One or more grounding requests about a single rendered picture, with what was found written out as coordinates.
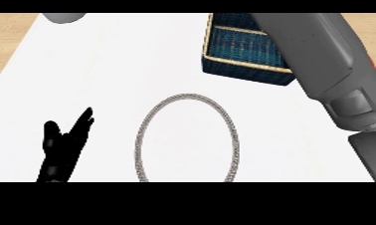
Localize grey rounded object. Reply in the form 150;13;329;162
42;13;89;25

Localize blue wicker basket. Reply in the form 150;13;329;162
201;13;297;87

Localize white oval placemat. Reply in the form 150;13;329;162
135;93;241;183

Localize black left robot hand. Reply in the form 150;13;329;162
36;107;97;183

